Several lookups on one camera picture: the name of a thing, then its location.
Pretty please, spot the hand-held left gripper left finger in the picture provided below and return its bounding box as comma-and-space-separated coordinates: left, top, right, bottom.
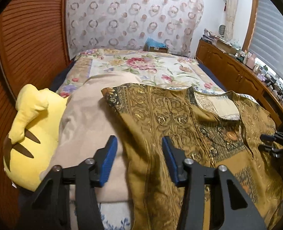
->
17, 135, 118, 230

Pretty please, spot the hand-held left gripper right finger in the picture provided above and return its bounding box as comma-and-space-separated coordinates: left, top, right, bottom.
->
162, 136, 268, 230

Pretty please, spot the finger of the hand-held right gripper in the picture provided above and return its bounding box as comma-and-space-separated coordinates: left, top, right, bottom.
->
260, 132, 283, 145
264, 145, 283, 158

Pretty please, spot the gold patterned garment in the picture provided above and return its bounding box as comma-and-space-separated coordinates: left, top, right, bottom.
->
101, 83, 283, 230

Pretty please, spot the beige blanket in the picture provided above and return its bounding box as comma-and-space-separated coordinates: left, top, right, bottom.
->
39, 73, 142, 203

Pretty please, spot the blue floral sheet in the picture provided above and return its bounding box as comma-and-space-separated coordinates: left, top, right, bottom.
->
70, 201, 133, 230

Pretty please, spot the pink bottle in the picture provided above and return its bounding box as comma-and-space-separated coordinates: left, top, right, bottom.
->
247, 53, 257, 69

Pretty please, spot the yellow plush toy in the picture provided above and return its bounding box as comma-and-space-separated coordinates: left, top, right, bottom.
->
3, 84, 68, 192

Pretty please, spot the wooden cabinet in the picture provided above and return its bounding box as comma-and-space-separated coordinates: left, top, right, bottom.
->
195, 39, 283, 128

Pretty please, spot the pink floral bedspread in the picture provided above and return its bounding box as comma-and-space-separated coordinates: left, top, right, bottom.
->
56, 48, 225, 99

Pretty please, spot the flat cardboard box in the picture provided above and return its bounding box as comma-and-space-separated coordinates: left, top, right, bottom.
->
216, 38, 238, 54

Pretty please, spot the small cardboard box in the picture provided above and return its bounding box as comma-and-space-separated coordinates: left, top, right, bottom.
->
145, 44, 169, 53

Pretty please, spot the pile of papers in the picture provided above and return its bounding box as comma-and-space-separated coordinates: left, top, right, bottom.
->
202, 28, 225, 44

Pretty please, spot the blue plastic bag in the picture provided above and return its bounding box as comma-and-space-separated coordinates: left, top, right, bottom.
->
146, 37, 166, 48

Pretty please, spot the cream tied curtain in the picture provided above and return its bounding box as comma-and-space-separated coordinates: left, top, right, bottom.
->
224, 0, 239, 39

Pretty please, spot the wooden louvered door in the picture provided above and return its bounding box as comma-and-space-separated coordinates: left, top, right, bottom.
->
0, 0, 70, 221

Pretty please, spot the circle patterned lace curtain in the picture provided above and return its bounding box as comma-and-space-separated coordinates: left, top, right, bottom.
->
67, 0, 204, 58

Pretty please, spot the wooden window frame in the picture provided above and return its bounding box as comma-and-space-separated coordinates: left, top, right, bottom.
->
242, 0, 260, 51

